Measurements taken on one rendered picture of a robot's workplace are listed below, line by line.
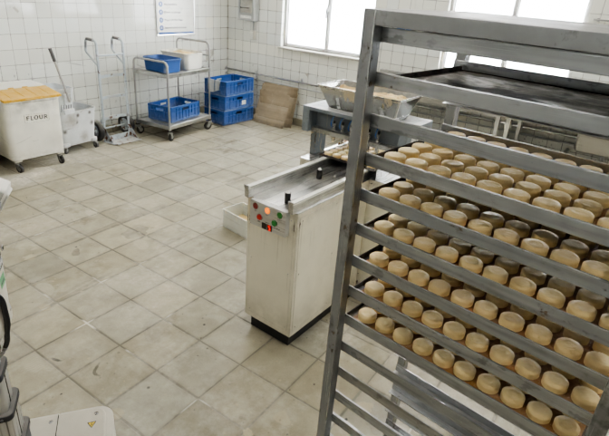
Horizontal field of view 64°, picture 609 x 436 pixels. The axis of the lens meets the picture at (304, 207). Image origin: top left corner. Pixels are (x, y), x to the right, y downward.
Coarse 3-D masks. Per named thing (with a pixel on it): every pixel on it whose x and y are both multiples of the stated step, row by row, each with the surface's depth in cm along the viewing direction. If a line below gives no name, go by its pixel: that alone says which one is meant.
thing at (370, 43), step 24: (360, 48) 102; (360, 72) 104; (360, 96) 105; (360, 120) 107; (360, 144) 109; (360, 168) 112; (360, 192) 115; (336, 264) 123; (336, 288) 126; (336, 312) 128; (336, 336) 131; (336, 360) 135
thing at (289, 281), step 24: (264, 192) 260; (312, 216) 249; (336, 216) 270; (360, 216) 294; (264, 240) 259; (288, 240) 247; (312, 240) 257; (336, 240) 279; (360, 240) 304; (264, 264) 264; (288, 264) 252; (312, 264) 264; (264, 288) 270; (288, 288) 258; (312, 288) 273; (264, 312) 276; (288, 312) 264; (312, 312) 282; (288, 336) 269
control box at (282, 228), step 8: (256, 200) 249; (256, 208) 250; (264, 208) 247; (272, 208) 244; (280, 208) 242; (264, 216) 249; (272, 216) 245; (288, 216) 241; (256, 224) 254; (280, 224) 243; (288, 224) 243; (280, 232) 245; (288, 232) 245
